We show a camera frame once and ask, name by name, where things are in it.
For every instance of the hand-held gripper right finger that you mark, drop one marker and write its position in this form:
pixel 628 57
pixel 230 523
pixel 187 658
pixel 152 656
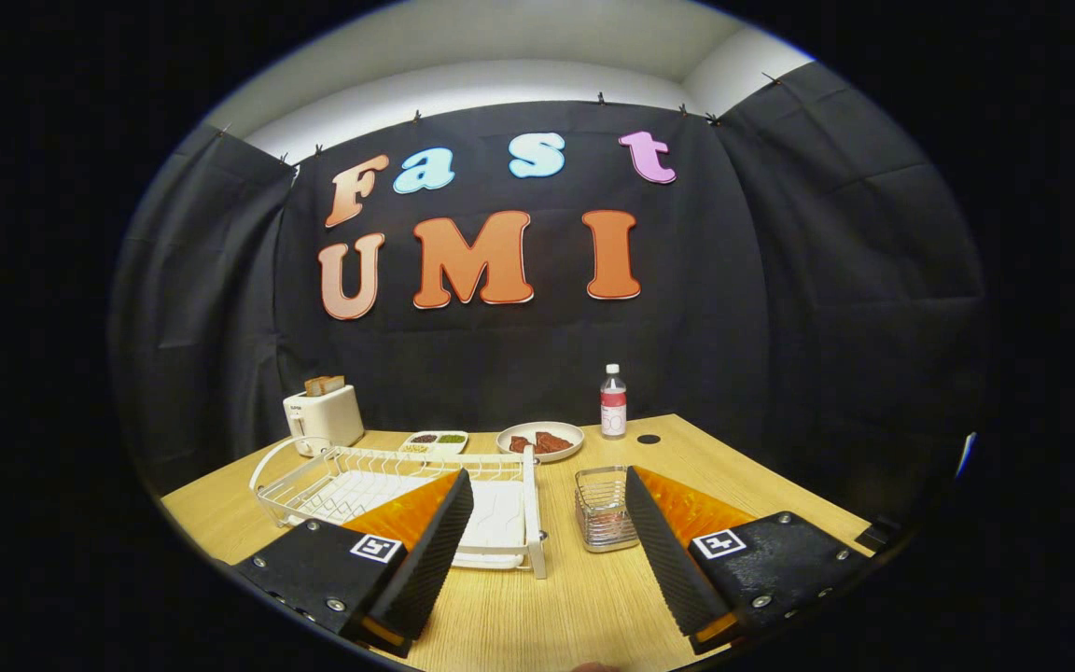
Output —
pixel 668 560

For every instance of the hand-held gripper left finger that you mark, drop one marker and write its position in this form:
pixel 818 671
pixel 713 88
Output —
pixel 430 560

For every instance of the white divided snack dish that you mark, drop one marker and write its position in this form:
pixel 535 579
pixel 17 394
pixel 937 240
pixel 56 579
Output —
pixel 437 448

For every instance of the beige plate with meat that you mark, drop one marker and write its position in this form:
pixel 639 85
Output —
pixel 570 431

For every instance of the brown meat slice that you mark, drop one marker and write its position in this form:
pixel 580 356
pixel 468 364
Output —
pixel 553 442
pixel 521 444

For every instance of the red-label plastic water bottle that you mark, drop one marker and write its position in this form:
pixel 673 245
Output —
pixel 613 411

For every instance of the white toaster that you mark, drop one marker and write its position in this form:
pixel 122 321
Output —
pixel 328 420

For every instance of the brown toast slice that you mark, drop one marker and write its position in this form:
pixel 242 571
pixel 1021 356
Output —
pixel 313 387
pixel 333 384

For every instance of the black backdrop cloth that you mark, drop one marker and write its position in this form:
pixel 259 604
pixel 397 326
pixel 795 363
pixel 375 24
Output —
pixel 519 364

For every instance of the black table edge bracket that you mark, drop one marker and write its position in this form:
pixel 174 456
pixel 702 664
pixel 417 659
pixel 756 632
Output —
pixel 876 537

